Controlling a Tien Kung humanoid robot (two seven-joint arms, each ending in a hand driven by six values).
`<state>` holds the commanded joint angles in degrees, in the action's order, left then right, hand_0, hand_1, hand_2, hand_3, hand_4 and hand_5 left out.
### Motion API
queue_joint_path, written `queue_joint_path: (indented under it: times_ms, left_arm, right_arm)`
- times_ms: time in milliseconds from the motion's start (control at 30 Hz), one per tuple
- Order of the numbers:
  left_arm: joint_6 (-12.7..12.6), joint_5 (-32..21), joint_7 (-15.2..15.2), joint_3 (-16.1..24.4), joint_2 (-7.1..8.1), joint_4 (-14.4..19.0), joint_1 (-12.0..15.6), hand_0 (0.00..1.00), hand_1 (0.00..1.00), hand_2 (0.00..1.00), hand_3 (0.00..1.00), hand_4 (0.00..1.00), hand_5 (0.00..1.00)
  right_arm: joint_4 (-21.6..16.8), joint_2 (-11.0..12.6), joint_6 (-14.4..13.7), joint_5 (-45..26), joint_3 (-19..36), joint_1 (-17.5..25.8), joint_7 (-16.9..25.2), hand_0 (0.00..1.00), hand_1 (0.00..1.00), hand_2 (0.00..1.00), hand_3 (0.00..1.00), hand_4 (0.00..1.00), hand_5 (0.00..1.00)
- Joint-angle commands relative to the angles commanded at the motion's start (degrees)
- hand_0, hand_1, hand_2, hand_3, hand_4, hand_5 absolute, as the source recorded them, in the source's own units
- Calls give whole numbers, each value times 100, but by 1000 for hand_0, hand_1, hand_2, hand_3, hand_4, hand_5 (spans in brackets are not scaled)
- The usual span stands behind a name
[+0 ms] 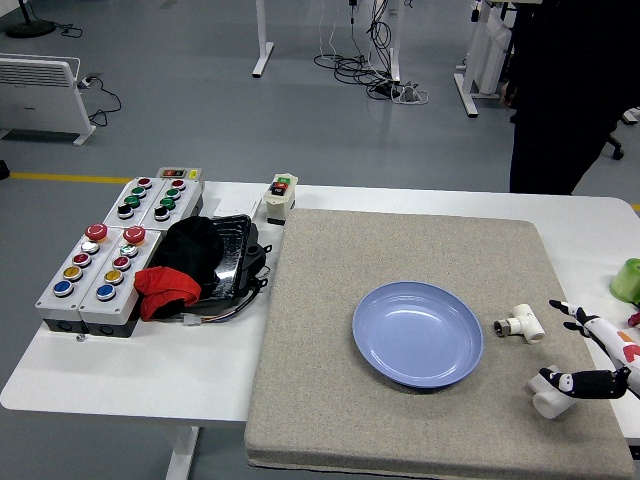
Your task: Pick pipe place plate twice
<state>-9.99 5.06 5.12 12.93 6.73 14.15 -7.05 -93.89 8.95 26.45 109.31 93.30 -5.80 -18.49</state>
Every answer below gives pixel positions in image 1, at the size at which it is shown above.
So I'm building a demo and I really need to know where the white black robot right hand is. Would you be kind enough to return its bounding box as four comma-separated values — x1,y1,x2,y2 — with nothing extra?
537,298,640,401

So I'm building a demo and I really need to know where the plain white pipe tee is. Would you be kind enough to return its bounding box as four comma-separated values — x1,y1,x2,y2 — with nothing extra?
528,364,576,420

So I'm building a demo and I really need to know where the white pipe tee metal thread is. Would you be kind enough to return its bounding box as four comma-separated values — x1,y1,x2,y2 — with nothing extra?
493,303,546,346

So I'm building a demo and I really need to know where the blue plate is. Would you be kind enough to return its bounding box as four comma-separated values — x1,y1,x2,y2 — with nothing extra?
352,281,485,390

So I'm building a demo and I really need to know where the white desk leg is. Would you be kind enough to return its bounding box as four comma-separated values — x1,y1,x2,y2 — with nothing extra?
453,49,481,119
369,0,402,84
251,0,275,78

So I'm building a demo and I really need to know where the white hanging panel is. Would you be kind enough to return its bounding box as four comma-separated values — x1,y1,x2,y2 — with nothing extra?
467,4,515,96

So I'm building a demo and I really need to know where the person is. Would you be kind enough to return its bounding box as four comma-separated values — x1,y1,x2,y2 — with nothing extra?
501,0,640,196

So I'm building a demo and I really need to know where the green cup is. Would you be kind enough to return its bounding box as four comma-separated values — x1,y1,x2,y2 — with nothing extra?
609,258,640,304

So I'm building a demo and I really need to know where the grey-brown mat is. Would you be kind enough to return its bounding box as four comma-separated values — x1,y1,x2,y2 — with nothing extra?
243,207,636,480

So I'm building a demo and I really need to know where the white card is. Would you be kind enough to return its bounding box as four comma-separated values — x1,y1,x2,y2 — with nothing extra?
209,197,264,221

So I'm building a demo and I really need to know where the black plastic tray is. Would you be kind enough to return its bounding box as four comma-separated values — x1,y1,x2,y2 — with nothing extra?
149,213,254,301

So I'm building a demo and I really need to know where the button box with green buttons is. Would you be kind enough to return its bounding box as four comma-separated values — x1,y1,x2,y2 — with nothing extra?
139,177,206,229
102,175,169,226

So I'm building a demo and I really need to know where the black cloth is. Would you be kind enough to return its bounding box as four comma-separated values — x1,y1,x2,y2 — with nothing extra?
149,215,225,291

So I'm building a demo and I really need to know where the red cloth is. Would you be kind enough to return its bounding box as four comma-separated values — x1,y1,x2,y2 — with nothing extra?
133,266,202,321

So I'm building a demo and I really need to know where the button box with red mushroom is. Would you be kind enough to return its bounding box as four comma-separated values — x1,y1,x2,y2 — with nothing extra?
78,224,164,339
34,223,126,335

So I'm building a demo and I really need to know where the white table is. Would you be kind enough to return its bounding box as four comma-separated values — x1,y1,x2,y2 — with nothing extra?
0,180,640,480

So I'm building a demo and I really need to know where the white panel heater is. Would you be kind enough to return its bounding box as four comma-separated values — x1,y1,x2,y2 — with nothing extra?
0,53,97,147

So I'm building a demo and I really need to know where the black fan stand base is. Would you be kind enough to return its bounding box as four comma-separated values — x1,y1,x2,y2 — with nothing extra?
4,0,56,39

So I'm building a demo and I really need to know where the black cable tangle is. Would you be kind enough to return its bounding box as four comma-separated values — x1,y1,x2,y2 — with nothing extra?
313,0,401,86

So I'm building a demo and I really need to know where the white start-stop switch box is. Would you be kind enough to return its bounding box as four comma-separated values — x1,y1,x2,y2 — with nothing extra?
262,173,300,226

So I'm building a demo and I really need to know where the black device with straps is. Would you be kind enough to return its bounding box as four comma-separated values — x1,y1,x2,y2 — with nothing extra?
199,222,274,306

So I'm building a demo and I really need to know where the small grey switch box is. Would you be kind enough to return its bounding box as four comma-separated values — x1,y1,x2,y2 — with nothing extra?
155,166,204,181

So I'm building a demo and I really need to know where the wire bundle with white connector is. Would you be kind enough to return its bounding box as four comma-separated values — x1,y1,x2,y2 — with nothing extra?
149,294,261,327

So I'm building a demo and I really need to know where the black heater cable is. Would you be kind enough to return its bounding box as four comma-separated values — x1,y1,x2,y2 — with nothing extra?
77,74,123,129

